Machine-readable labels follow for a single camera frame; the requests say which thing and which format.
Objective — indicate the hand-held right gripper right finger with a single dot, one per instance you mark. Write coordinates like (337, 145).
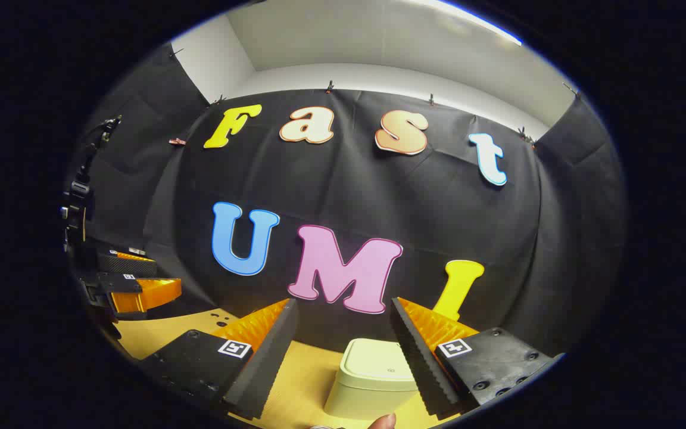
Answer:
(420, 363)

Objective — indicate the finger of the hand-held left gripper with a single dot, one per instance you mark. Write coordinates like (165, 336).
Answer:
(128, 265)
(146, 293)

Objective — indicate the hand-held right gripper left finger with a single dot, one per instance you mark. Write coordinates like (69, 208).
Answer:
(268, 357)

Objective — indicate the green desktop garbage bin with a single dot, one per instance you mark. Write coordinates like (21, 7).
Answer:
(373, 369)

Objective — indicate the silver cloth clip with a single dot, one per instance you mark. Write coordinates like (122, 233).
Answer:
(136, 251)

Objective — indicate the pink cloth clip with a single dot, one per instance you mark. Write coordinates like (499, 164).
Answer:
(177, 142)

